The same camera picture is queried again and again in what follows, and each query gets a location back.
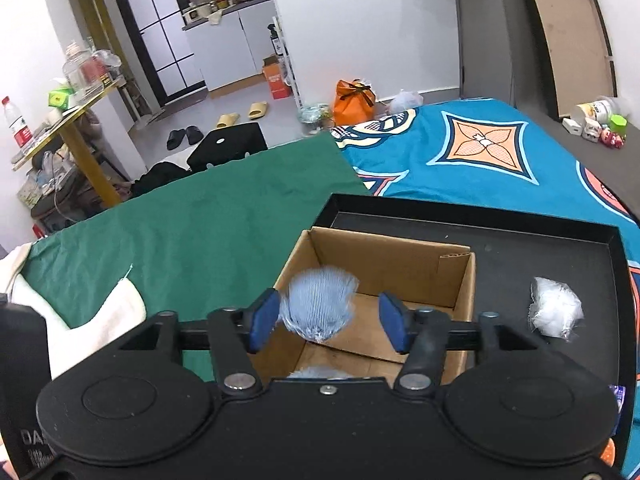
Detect small blue knitted plush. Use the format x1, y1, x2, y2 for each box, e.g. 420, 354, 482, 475
280, 266, 359, 344

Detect brown cardboard box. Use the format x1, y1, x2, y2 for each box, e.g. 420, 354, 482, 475
250, 228, 476, 382

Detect white fluff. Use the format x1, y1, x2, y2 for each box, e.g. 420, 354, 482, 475
527, 276, 585, 341

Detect fluffy grey-blue plush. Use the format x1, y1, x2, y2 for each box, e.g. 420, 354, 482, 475
288, 365, 352, 380

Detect green cloth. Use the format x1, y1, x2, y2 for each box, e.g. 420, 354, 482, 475
13, 134, 366, 375

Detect black shallow tray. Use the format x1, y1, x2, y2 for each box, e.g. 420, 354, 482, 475
314, 194, 637, 467

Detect white towel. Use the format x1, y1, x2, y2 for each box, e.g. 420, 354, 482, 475
0, 242, 149, 380

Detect black stool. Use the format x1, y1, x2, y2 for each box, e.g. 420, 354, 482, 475
186, 122, 268, 172

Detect blue patterned blanket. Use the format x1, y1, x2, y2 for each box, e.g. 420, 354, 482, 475
331, 99, 639, 479

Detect yellow side table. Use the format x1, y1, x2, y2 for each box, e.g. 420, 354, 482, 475
12, 76, 125, 208

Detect black slippers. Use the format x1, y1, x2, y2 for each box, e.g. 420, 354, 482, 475
166, 126, 204, 151

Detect yellow slippers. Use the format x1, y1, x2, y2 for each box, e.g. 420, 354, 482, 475
214, 101, 270, 130

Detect white plastic bag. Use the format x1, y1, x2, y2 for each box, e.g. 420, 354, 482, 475
387, 90, 424, 114

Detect orange bag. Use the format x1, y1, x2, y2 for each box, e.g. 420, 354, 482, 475
333, 79, 376, 126

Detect orange cardboard box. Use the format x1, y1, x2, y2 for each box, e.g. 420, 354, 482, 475
262, 54, 292, 100

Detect grey bench mattress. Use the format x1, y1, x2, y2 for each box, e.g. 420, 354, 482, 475
518, 104, 640, 221

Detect white kitchen cabinet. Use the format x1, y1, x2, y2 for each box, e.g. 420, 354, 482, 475
184, 0, 277, 91

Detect green lidded jar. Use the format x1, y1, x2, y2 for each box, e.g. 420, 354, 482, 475
608, 114, 628, 138

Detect leaning black tray lid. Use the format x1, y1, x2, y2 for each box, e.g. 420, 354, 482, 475
524, 0, 617, 119

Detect grey door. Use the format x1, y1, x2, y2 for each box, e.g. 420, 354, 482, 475
457, 0, 513, 103

